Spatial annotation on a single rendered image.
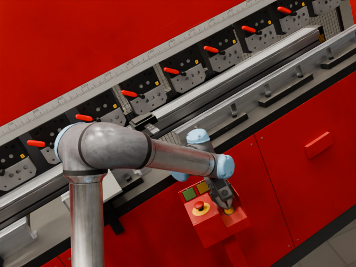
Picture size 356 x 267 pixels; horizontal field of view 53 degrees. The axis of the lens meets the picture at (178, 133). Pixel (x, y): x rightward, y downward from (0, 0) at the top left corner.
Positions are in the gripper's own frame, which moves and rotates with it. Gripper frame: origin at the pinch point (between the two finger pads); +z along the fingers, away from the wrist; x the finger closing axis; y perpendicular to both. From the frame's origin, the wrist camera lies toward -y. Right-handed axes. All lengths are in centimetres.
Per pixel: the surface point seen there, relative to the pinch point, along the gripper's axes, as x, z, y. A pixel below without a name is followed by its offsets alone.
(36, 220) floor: 160, 91, 209
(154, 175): 21.1, -12.2, 25.3
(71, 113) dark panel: 49, -36, 82
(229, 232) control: 4.1, 4.7, -6.9
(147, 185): 25.7, -12.6, 20.4
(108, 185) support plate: 37.6, -25.8, 12.5
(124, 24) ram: 5, -72, 38
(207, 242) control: 13.1, 4.7, -6.9
